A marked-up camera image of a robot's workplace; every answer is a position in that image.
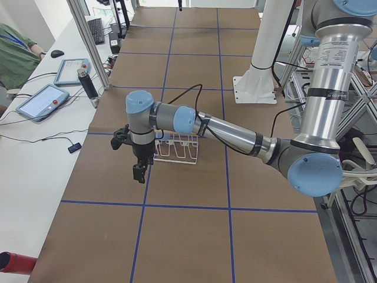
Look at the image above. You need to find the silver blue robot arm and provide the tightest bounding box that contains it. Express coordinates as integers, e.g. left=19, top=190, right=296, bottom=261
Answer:
left=125, top=1, right=376, bottom=197

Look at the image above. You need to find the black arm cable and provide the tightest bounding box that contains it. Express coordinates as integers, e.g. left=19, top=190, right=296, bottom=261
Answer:
left=164, top=84, right=309, bottom=154

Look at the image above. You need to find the far teach pendant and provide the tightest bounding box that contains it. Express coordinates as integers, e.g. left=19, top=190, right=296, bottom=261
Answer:
left=54, top=58, right=91, bottom=87

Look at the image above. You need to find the near teach pendant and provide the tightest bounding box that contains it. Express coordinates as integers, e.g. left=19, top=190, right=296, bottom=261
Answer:
left=16, top=84, right=69, bottom=122

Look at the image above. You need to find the black computer mouse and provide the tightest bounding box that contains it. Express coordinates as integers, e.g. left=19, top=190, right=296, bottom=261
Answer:
left=51, top=50, right=65, bottom=58

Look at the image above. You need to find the black water bottle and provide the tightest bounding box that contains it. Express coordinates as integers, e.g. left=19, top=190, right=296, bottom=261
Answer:
left=77, top=68, right=98, bottom=99

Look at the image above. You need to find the aluminium frame post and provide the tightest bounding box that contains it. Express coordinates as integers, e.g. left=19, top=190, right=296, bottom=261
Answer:
left=67, top=0, right=110, bottom=90

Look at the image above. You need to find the small black device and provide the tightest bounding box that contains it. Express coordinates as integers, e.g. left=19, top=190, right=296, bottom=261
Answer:
left=68, top=143, right=82, bottom=154

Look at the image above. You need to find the red cylinder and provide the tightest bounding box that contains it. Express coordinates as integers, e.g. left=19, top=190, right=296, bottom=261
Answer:
left=1, top=251, right=37, bottom=275

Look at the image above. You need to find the white wire cup holder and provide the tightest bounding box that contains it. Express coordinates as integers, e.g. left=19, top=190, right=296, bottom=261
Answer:
left=154, top=132, right=199, bottom=164

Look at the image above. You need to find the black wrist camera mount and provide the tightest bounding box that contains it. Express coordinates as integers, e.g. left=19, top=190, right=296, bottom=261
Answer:
left=111, top=124, right=132, bottom=150

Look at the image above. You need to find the person in green shirt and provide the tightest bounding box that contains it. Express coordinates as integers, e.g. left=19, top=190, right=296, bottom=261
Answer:
left=1, top=24, right=46, bottom=90

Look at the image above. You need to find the black keyboard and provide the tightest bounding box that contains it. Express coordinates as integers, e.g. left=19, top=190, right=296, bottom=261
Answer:
left=87, top=18, right=105, bottom=45

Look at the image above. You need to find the teach pendant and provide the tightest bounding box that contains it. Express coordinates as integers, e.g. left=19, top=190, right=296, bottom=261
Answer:
left=16, top=84, right=69, bottom=122
left=54, top=58, right=91, bottom=87

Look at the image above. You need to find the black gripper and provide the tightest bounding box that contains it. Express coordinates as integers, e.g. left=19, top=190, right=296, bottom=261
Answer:
left=132, top=143, right=155, bottom=184

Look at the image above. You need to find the light blue cup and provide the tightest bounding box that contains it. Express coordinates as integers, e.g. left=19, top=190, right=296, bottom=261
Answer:
left=155, top=130, right=164, bottom=140

